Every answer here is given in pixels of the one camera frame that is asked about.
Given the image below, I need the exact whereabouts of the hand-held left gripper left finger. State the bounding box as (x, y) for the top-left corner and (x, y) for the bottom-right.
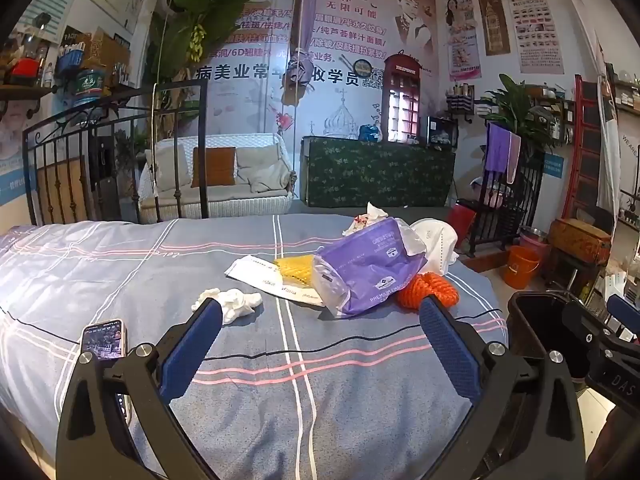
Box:
(56, 297), (223, 480)

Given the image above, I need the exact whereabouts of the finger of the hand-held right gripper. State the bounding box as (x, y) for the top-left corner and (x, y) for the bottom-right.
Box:
(606, 294), (640, 346)
(562, 302), (616, 378)

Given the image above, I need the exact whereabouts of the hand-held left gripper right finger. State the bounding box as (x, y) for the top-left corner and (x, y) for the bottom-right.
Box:
(419, 296), (587, 480)

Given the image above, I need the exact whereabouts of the black trash bin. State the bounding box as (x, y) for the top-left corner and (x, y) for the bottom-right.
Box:
(507, 290), (571, 366)

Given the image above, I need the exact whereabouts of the person's right forearm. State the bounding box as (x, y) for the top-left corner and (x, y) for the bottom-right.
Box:
(586, 400), (640, 480)

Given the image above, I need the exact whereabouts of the white crumpled tissue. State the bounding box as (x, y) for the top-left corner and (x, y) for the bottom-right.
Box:
(191, 287), (263, 325)

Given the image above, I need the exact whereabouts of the orange knitted item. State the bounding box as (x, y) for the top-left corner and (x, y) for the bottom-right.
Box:
(396, 271), (461, 311)

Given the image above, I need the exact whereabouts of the orange patterned trunk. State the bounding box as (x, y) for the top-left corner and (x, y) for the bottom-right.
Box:
(547, 217), (613, 266)

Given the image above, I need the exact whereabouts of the smartphone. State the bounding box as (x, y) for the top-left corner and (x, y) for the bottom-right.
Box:
(80, 318), (133, 428)

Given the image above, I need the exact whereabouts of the white paper packet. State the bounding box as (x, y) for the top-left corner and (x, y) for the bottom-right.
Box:
(224, 255), (326, 306)

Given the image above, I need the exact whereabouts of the orange bucket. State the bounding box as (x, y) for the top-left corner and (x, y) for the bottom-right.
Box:
(502, 245), (542, 290)

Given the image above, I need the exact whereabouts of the white plastic bag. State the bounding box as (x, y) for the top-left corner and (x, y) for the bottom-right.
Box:
(400, 217), (460, 276)

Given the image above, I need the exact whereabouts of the pink basin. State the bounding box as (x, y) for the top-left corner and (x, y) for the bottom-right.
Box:
(520, 229), (551, 256)

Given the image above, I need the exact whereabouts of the purple tissue packet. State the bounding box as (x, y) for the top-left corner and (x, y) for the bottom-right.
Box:
(311, 217), (428, 318)

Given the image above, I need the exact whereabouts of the blue plaid bed sheet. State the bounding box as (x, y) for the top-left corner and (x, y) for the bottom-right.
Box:
(0, 212), (508, 480)

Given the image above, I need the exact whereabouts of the yellow sponge cloth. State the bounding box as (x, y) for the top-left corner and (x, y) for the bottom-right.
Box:
(274, 256), (316, 291)

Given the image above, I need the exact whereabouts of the white wicker swing sofa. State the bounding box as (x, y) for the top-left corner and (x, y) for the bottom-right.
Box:
(139, 132), (296, 221)

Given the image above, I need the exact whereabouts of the white roll-up banner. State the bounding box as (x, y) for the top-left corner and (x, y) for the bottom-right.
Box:
(560, 0), (623, 221)

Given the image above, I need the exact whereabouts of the crumpled white paper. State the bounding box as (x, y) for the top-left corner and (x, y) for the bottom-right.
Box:
(341, 201), (390, 237)

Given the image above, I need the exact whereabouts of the red ladder shelf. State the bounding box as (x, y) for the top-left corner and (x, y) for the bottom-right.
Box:
(562, 75), (608, 221)

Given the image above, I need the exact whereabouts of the orange cushion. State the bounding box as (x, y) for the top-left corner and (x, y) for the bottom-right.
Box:
(191, 146), (237, 188)

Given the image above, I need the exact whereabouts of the beige cushion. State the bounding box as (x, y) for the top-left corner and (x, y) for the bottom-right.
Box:
(152, 142), (193, 191)
(235, 145), (281, 193)

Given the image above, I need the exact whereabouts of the green patterned counter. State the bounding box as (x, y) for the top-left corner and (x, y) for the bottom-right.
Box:
(301, 135), (457, 208)

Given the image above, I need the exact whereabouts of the purple towel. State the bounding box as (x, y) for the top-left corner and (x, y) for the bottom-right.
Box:
(486, 121), (522, 185)

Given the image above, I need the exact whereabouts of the black box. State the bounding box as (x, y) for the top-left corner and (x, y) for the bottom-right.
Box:
(426, 116), (460, 150)

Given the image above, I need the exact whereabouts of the green potted plant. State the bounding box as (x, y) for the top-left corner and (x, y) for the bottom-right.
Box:
(482, 74), (556, 153)

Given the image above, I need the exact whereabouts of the teal bucket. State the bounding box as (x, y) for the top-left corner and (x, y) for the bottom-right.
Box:
(75, 67), (106, 108)

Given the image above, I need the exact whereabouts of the red telephone booth cabinet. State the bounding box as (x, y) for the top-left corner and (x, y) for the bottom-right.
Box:
(381, 51), (425, 143)

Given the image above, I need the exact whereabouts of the cardboard box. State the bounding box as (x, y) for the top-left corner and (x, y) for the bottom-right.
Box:
(90, 30), (131, 86)

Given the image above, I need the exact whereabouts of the blue basket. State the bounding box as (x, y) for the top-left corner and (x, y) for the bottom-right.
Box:
(55, 45), (86, 73)

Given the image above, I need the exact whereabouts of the black metal bed frame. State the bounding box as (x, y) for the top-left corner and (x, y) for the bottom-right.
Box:
(22, 79), (208, 226)

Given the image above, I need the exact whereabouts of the small wall shelf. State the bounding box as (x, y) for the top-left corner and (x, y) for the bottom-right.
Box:
(445, 82), (476, 118)

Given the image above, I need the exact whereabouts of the eyebrow chart wall poster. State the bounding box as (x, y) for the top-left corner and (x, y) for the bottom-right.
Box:
(506, 0), (566, 75)

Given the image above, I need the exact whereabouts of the pink portrait wall poster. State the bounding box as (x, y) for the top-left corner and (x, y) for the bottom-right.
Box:
(444, 0), (483, 82)

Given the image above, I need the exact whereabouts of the brown tower wall poster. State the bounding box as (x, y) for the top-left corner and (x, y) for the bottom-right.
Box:
(475, 0), (512, 57)

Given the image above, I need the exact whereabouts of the large printed wall banner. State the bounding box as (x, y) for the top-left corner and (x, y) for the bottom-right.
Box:
(150, 0), (441, 141)

